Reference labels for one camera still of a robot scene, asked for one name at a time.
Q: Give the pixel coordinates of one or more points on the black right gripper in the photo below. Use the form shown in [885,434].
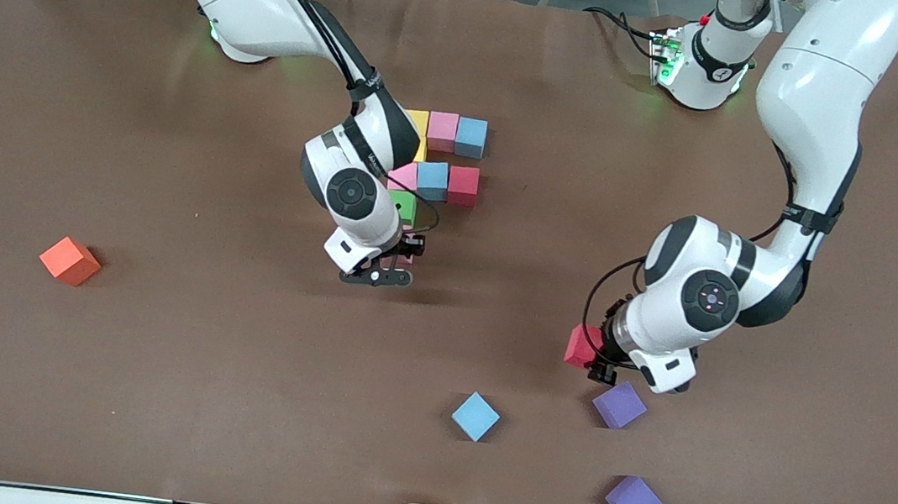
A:
[407,248]

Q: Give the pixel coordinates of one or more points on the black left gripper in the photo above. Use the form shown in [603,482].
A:
[605,348]

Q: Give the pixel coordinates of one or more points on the pink foam block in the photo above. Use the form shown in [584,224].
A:
[405,179]
[442,131]
[405,261]

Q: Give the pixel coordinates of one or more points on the red foam block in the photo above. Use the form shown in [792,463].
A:
[580,345]
[463,186]

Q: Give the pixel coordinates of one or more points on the green foam block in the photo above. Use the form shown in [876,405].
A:
[406,206]

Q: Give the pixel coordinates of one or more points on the purple foam block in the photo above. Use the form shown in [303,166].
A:
[618,405]
[634,501]

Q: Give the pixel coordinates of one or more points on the blue foam block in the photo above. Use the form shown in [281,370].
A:
[470,138]
[475,416]
[432,181]

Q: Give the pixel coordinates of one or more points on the yellow foam block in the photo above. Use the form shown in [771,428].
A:
[422,150]
[420,120]

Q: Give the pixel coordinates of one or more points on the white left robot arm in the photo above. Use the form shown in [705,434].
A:
[822,92]

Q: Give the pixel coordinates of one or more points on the orange foam block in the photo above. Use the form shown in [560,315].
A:
[69,259]

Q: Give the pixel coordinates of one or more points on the brown table cover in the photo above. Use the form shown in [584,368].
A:
[46,155]

